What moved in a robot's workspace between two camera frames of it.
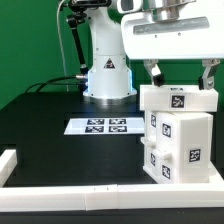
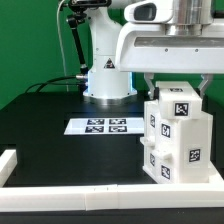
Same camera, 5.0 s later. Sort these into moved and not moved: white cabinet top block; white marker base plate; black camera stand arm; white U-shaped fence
Moved: white cabinet top block
Not moved: black camera stand arm; white U-shaped fence; white marker base plate
